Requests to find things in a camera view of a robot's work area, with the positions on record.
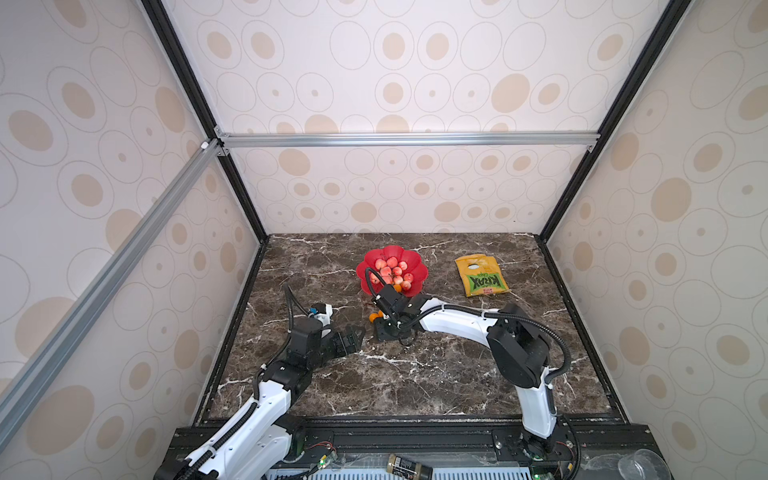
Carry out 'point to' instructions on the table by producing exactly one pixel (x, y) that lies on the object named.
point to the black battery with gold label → (409, 469)
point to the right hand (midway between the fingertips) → (388, 330)
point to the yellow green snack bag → (481, 275)
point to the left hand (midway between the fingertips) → (362, 332)
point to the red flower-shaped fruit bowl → (413, 259)
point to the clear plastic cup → (644, 464)
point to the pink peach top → (398, 279)
